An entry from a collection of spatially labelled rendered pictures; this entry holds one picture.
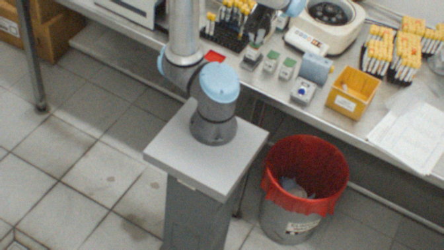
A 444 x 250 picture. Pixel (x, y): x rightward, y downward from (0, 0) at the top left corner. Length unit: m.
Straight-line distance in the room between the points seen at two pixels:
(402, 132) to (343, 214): 0.92
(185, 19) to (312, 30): 0.73
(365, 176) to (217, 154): 1.08
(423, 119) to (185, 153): 0.85
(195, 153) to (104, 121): 1.34
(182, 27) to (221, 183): 0.46
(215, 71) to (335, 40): 0.64
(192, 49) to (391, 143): 0.75
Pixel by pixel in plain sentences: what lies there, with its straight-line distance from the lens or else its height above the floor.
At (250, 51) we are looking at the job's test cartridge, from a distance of 2.00.
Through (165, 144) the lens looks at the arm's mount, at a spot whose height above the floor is 0.92.
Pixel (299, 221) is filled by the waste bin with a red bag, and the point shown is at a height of 0.25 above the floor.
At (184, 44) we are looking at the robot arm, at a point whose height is 1.21.
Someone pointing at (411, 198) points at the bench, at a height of 0.27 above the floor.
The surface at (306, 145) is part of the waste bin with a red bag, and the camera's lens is 2.46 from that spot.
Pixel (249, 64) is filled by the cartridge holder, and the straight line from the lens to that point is 2.02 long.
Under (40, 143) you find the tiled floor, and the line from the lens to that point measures 2.91.
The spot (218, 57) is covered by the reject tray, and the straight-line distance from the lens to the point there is 2.04.
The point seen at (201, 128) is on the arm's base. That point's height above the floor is 0.97.
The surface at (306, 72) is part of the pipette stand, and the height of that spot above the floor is 0.92.
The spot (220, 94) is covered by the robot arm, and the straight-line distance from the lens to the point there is 1.57.
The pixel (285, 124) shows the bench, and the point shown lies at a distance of 2.69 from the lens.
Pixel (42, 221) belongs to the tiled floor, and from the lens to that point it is 2.66.
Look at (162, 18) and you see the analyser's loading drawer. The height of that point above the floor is 0.92.
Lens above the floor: 2.26
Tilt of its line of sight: 49 degrees down
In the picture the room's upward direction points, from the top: 10 degrees clockwise
